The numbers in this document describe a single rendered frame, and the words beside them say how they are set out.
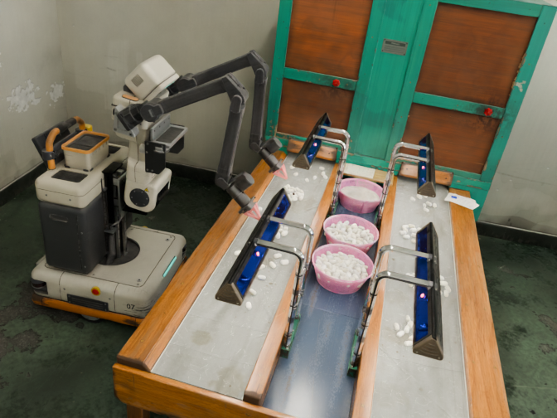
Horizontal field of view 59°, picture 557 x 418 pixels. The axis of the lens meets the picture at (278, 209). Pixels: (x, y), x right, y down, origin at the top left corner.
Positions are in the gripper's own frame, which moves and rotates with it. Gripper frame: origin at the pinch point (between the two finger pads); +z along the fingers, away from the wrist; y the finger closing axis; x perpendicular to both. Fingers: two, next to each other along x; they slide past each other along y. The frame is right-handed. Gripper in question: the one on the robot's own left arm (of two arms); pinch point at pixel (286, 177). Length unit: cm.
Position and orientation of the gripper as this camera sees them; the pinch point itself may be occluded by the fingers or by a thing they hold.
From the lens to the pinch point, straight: 263.9
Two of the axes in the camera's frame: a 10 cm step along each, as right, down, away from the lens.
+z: 6.5, 7.4, 2.0
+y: 2.6, -4.6, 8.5
